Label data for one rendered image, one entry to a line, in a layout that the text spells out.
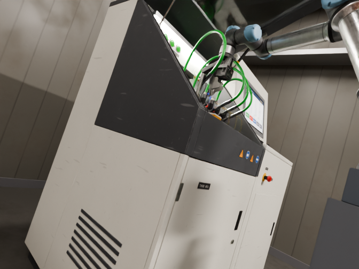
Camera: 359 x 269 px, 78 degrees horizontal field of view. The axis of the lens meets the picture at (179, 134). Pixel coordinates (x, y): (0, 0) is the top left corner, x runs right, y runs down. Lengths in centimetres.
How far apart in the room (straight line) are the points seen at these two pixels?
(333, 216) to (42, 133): 238
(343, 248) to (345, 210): 10
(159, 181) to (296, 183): 231
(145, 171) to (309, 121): 247
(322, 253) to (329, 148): 222
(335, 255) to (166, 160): 53
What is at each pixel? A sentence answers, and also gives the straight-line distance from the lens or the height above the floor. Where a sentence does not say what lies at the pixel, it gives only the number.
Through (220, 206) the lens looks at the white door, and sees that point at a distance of 102.
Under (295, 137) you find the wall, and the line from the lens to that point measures 299.
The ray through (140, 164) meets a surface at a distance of 82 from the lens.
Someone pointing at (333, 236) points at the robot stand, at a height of 70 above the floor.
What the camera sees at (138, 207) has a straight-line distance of 81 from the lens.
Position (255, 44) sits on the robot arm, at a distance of 120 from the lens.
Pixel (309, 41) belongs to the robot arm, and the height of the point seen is 140.
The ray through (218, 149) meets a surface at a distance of 86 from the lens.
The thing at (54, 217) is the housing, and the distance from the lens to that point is 130.
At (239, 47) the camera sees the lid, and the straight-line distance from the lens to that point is 165.
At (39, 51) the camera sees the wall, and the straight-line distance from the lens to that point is 252.
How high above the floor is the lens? 80
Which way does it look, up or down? 4 degrees up
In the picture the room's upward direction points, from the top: 18 degrees clockwise
